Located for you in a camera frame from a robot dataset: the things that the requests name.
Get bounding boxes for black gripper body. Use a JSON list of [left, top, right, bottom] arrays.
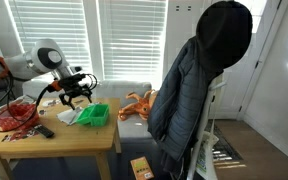
[[57, 73, 93, 98]]

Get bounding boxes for green plastic lidded container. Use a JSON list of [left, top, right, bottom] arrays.
[[75, 103, 110, 128]]

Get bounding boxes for small pale table scraps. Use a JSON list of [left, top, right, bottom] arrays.
[[87, 100, 102, 108]]

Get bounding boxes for metal spoon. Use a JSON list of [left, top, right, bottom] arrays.
[[68, 106, 84, 125]]

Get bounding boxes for white paper napkin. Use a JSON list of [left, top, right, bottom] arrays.
[[56, 106, 83, 126]]

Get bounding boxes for grey fabric sofa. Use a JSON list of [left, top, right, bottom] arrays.
[[22, 79, 158, 180]]

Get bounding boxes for black remote control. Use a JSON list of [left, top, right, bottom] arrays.
[[33, 124, 56, 139]]

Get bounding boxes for light wooden table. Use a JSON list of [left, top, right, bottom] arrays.
[[0, 97, 122, 180]]

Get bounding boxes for orange plush toy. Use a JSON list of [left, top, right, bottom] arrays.
[[117, 89, 158, 122]]

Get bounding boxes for red printed flyer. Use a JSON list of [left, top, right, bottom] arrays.
[[1, 128, 40, 143]]

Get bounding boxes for wide white window blind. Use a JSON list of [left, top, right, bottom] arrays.
[[4, 0, 93, 83]]

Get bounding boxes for white window blind beside door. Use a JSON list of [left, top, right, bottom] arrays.
[[97, 0, 168, 83]]

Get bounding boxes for blue puffer jacket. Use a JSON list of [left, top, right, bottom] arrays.
[[147, 35, 225, 174]]

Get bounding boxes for white coat rack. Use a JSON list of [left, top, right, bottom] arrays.
[[186, 73, 228, 180]]

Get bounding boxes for white tote bag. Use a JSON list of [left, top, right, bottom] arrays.
[[195, 131, 220, 180]]

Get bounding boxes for dark doormat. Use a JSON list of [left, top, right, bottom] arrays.
[[206, 119, 247, 169]]

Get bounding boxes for black hat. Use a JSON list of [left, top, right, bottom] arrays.
[[195, 0, 254, 73]]

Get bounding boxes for white door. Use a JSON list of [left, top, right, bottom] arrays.
[[213, 0, 288, 121]]

